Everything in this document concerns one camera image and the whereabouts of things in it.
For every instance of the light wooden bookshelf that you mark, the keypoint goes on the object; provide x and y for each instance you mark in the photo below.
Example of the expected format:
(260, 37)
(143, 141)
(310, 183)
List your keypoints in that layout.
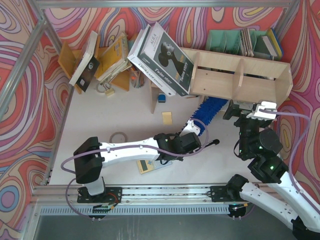
(239, 78)

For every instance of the yellow sticky note pad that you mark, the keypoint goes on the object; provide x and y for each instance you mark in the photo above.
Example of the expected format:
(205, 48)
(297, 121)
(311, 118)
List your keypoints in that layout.
(167, 118)

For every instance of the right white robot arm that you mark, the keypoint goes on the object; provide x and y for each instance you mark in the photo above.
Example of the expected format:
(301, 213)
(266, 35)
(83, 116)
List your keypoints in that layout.
(261, 145)

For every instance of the yellow blue calculator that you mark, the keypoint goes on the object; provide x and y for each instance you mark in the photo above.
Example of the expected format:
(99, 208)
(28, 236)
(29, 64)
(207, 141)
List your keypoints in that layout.
(146, 166)

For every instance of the blue pencil sharpener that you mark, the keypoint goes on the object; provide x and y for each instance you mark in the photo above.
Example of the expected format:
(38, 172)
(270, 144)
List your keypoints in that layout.
(161, 98)

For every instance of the clear tape roll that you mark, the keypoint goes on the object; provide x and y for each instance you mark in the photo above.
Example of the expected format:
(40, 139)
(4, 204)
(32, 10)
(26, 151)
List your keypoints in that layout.
(118, 137)

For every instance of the pencil cup with pencils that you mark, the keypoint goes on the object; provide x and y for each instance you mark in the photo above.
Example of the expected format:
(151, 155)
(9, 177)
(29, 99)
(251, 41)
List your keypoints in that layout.
(137, 79)

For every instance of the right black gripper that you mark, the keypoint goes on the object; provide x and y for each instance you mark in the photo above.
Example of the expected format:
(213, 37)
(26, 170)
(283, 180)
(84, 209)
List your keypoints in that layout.
(240, 110)

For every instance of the yellow worn book stack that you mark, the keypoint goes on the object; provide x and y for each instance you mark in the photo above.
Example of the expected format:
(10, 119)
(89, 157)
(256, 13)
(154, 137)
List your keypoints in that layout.
(114, 60)

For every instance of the blue grey book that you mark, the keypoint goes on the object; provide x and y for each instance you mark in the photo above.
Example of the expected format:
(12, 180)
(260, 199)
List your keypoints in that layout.
(273, 41)

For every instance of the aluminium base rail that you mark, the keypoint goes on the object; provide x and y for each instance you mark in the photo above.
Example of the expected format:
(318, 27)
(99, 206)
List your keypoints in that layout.
(129, 193)

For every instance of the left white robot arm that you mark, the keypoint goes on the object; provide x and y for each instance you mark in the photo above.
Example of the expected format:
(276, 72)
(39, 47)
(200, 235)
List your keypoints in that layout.
(92, 156)

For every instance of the blue microfiber duster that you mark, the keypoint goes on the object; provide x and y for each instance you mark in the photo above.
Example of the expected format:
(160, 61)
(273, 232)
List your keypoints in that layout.
(208, 109)

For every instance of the white Cioklade book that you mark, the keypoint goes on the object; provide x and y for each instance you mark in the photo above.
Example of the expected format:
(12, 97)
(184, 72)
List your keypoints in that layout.
(134, 59)

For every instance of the black white Twins story book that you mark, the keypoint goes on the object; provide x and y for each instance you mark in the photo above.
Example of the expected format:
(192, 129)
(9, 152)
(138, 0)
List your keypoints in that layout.
(163, 57)

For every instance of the green plastic desk organizer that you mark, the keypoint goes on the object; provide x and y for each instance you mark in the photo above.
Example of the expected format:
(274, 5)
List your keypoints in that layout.
(245, 42)

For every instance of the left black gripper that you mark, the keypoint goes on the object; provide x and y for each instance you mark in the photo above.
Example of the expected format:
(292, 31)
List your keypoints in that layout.
(196, 141)

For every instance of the black white paperback book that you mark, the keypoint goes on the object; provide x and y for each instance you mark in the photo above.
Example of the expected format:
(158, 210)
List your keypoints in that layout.
(86, 64)

